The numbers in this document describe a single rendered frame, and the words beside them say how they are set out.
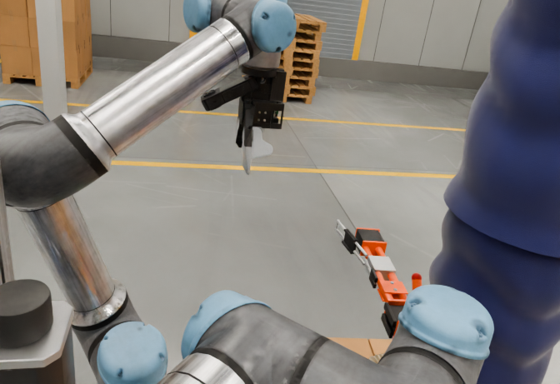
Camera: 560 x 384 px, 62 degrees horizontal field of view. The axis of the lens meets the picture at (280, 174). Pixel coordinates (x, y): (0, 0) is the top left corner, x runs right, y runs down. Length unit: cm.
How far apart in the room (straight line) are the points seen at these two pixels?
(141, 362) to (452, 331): 59
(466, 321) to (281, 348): 15
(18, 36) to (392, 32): 719
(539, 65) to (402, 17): 1027
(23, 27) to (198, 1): 677
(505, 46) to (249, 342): 49
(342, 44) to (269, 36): 964
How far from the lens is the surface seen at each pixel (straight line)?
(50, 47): 350
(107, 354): 89
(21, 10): 751
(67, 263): 88
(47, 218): 82
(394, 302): 119
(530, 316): 78
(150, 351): 90
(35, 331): 53
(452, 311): 43
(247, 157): 90
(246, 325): 39
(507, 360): 82
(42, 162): 65
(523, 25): 68
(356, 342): 206
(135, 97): 66
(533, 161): 66
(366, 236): 143
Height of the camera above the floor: 189
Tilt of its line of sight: 23 degrees down
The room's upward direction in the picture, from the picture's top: 8 degrees clockwise
